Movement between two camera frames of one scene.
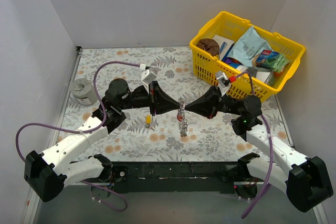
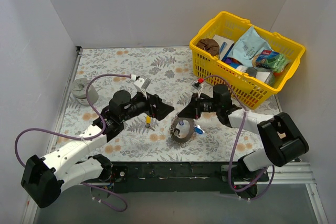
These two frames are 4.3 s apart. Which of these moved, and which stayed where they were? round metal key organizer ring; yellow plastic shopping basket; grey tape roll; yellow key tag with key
Moved: round metal key organizer ring
Stayed: yellow key tag with key; yellow plastic shopping basket; grey tape roll
